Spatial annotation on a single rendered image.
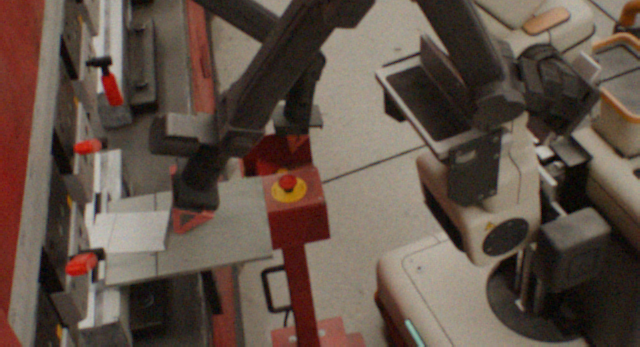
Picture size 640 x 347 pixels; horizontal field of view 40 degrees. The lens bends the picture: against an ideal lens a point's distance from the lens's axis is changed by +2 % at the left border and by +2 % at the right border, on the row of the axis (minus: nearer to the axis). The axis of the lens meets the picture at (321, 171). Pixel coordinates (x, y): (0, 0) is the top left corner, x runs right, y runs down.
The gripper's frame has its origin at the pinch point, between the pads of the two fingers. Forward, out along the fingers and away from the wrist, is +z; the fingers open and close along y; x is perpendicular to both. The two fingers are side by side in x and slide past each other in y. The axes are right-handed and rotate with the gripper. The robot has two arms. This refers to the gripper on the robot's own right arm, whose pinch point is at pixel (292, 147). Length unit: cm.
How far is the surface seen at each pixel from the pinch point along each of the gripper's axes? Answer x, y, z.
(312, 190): 11.3, -2.5, 1.6
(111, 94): 19, 37, -31
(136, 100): -12.3, 31.3, -3.4
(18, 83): 49, 47, -57
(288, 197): 12.0, 2.6, 2.6
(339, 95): -105, -45, 73
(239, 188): 28.0, 16.1, -16.9
